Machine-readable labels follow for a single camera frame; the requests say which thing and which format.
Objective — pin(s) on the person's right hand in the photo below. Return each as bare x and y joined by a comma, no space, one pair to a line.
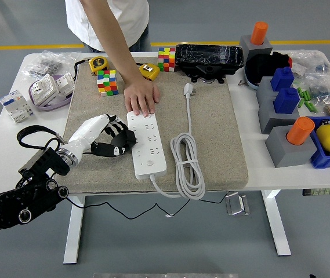
141,95

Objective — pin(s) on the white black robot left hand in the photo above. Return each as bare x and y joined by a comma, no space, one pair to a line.
89,130

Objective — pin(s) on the black plug adapter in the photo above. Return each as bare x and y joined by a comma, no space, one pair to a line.
124,139

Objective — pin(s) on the white power strip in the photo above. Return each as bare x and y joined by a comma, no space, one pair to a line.
150,162

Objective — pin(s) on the person's right forearm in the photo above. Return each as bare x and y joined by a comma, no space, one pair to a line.
115,43

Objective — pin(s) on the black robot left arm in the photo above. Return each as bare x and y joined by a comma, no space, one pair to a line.
45,162

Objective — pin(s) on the yellow tape measure silver clip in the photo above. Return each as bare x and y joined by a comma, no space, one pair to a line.
150,72

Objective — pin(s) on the colourful puzzle cube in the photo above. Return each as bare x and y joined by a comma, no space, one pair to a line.
167,59
108,84

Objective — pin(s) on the yellow tape measure black label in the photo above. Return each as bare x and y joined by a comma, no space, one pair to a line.
98,63

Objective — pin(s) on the white circuit breaker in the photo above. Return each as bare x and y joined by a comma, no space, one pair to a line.
16,107

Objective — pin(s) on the black device wrapped in film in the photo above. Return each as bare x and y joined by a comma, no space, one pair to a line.
208,56

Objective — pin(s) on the grey-brown mat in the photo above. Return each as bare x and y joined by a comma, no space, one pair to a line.
211,130

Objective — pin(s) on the clear bag grey screws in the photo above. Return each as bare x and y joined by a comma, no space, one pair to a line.
47,62

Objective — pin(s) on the black table control panel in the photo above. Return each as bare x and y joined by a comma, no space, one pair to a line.
324,192

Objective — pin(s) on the small metal screw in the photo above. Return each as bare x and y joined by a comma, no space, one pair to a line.
242,82

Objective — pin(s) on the silver metal box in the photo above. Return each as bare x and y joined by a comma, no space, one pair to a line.
237,205

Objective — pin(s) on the pale blue round base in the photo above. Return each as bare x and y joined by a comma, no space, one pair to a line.
251,83

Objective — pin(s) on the blue plastic bin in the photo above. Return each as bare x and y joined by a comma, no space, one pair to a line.
324,160

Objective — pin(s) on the grey block with round hole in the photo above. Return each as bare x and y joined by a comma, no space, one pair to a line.
283,150
247,46

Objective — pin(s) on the black cloth bundle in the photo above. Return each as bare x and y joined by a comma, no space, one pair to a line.
260,66

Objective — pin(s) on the grey stepped block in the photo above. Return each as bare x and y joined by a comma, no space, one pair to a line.
266,110

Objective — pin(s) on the orange cylinder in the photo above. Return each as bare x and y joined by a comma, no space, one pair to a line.
259,33
299,131

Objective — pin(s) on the blue plastic block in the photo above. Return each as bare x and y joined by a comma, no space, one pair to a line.
282,79
286,101

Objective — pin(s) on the black white toy figure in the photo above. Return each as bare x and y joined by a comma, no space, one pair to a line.
324,123

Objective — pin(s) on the clear bag white parts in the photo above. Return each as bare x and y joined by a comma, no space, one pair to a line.
312,62

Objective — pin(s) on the clear bag blue parts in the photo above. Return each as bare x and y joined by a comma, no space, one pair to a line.
321,89

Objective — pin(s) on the white wall socket panel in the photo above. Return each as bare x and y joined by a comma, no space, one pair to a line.
64,84
43,88

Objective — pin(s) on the green plastic wall anchor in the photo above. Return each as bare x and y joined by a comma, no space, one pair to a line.
312,107
301,102
300,92
308,95

